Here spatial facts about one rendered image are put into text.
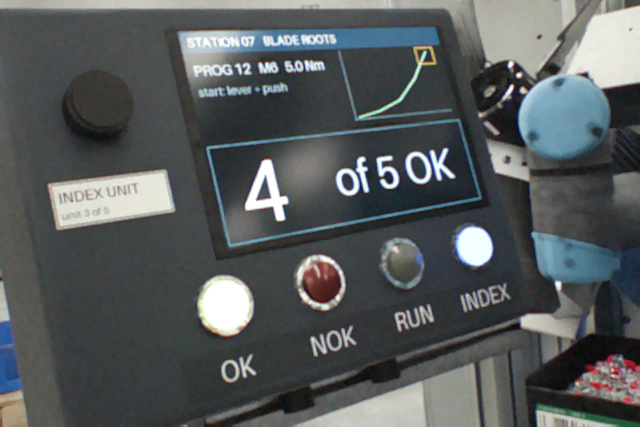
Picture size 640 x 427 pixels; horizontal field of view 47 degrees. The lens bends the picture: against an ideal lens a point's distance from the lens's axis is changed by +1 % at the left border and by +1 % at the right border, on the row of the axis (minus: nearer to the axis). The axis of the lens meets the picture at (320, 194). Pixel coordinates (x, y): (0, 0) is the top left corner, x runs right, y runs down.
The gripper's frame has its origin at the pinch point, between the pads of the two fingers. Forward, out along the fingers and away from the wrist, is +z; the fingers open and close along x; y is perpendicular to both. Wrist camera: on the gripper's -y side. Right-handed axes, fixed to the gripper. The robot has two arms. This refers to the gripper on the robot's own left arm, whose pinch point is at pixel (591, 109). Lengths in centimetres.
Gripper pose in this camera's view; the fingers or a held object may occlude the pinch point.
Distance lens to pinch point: 102.8
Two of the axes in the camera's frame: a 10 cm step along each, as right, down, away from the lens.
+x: 2.0, 9.8, 0.4
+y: -9.1, 1.7, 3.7
